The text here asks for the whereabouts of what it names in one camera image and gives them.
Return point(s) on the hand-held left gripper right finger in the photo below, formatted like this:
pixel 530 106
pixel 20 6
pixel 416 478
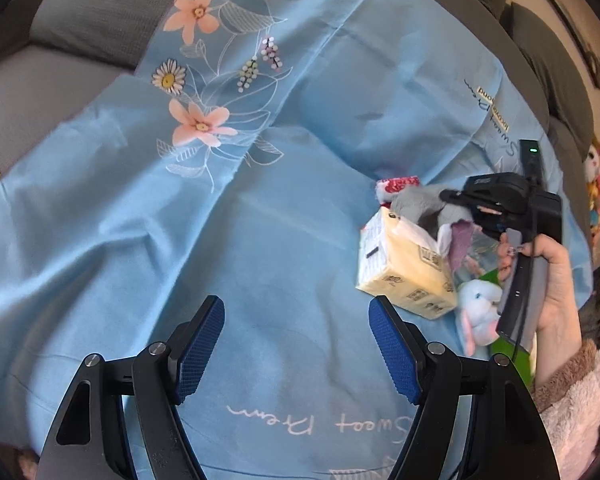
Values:
pixel 395 355

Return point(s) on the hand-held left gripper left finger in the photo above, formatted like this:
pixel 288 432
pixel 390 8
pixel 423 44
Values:
pixel 200 350

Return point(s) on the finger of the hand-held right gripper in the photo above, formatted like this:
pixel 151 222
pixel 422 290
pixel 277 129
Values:
pixel 457 197
pixel 492 221

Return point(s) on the grey plush toy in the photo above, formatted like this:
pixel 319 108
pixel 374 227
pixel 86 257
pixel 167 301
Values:
pixel 415 205

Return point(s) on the green white plush toy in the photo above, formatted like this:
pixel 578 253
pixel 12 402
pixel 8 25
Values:
pixel 477 305

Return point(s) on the green cardboard box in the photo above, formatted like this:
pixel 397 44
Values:
pixel 501 353

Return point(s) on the person's right forearm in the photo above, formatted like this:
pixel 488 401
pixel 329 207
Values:
pixel 575 410

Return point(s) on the person's right hand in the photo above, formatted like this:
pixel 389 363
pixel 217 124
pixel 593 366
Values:
pixel 560 300

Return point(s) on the red white plush toy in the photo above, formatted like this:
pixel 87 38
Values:
pixel 397 185

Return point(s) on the pale yellow tissue pack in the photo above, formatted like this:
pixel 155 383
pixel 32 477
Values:
pixel 405 270

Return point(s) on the pile of colourful plush toys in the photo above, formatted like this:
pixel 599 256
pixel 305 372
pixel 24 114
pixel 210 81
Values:
pixel 596 195

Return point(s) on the dark grey cushion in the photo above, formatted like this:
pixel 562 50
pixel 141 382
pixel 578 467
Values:
pixel 550 60

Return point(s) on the blue floral bed sheet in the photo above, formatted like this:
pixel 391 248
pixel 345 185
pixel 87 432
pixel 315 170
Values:
pixel 230 210

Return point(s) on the grey sofa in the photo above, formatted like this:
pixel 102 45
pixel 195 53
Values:
pixel 80 10

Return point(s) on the dark picture frame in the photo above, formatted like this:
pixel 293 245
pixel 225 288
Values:
pixel 585 25

